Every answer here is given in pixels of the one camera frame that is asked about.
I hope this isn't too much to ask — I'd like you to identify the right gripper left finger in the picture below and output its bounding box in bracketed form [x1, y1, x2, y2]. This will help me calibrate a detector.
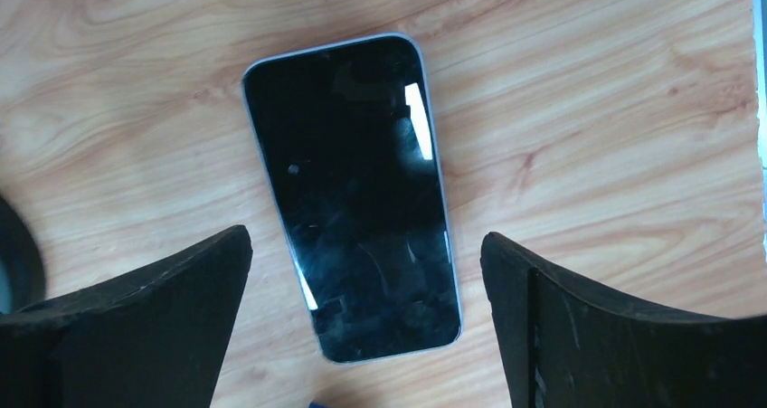
[1, 225, 252, 407]

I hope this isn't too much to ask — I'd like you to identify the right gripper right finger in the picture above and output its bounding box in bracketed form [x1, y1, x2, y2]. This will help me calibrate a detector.
[480, 232, 766, 407]

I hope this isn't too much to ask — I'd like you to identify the black phone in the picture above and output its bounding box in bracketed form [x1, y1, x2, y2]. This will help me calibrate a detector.
[241, 33, 463, 364]

